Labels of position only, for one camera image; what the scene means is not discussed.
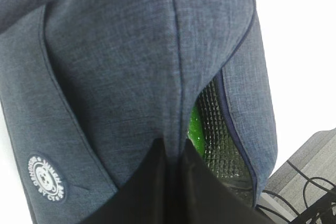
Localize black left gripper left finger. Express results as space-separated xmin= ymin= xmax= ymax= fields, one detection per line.
xmin=86 ymin=139 xmax=166 ymax=224

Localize dark blue insulated lunch bag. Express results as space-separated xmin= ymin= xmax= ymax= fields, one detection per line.
xmin=1 ymin=0 xmax=277 ymax=223

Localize green cucumber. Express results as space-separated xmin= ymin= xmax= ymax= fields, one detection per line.
xmin=187 ymin=104 xmax=205 ymax=157

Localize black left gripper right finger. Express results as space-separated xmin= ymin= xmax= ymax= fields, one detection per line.
xmin=181 ymin=140 xmax=265 ymax=224

